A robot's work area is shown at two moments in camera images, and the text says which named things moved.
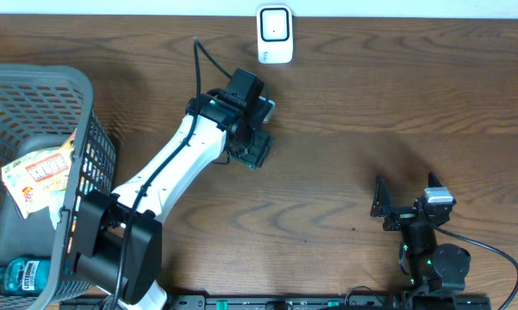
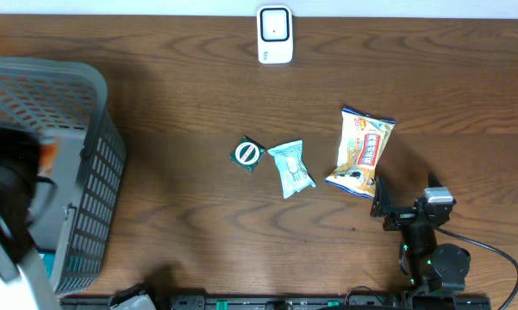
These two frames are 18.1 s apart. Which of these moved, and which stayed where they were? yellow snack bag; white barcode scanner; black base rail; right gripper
Moved: yellow snack bag
Stayed: black base rail; white barcode scanner; right gripper
